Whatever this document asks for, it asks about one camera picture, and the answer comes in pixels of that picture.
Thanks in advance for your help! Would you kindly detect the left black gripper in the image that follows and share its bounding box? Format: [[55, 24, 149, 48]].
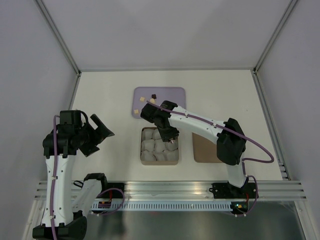
[[75, 114, 114, 157]]

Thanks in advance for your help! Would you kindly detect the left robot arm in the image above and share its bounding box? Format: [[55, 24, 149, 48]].
[[32, 110, 125, 240]]

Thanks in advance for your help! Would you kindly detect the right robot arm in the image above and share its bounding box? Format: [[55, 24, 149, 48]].
[[140, 100, 254, 199]]

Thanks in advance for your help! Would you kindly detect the purple tray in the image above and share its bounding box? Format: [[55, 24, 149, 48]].
[[131, 86, 187, 119]]

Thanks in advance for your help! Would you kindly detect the gold tin box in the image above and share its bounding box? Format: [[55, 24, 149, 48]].
[[140, 127, 180, 166]]

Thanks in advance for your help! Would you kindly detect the gold tin lid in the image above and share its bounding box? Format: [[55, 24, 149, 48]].
[[192, 133, 223, 164]]

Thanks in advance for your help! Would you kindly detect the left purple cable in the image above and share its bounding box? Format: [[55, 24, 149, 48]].
[[48, 111, 88, 240]]

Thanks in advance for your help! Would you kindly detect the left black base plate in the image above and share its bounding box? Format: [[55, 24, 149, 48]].
[[99, 182, 125, 199]]

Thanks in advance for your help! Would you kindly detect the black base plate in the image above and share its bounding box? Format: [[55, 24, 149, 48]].
[[99, 182, 125, 199], [208, 182, 257, 200]]

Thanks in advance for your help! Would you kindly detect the white slotted cable duct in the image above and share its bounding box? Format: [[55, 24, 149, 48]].
[[91, 200, 232, 212]]

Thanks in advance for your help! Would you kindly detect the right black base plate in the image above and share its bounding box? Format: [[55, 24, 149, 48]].
[[208, 182, 257, 200]]

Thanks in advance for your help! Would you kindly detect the aluminium rail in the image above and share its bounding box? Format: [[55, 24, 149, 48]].
[[33, 180, 307, 201]]

